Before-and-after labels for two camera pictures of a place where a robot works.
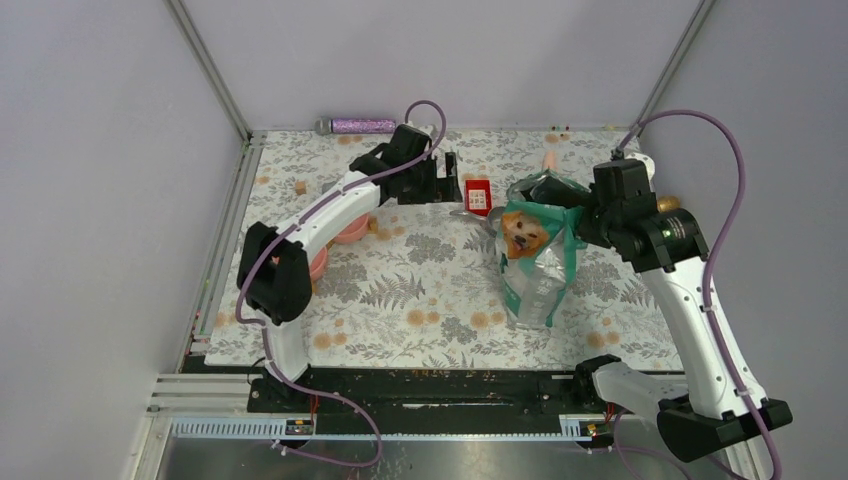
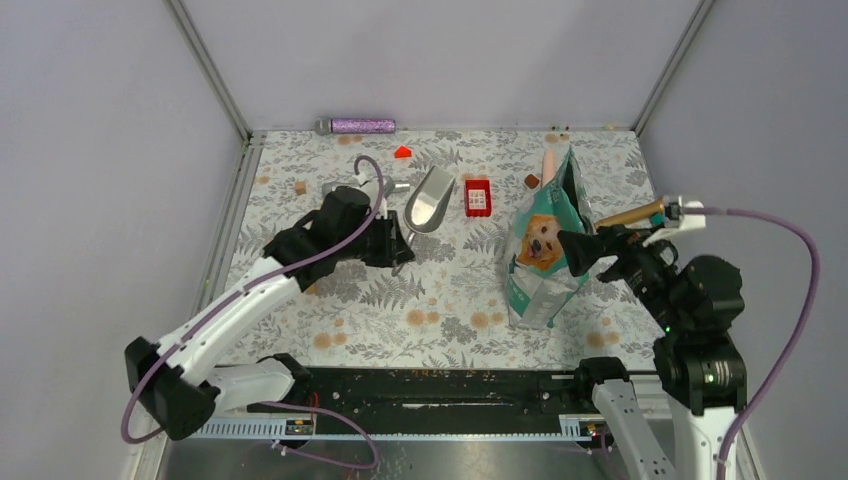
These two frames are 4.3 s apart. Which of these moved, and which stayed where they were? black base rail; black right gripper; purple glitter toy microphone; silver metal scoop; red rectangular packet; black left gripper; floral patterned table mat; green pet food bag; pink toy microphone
Moved: green pet food bag; black right gripper; silver metal scoop; black left gripper
Stayed: red rectangular packet; floral patterned table mat; pink toy microphone; black base rail; purple glitter toy microphone
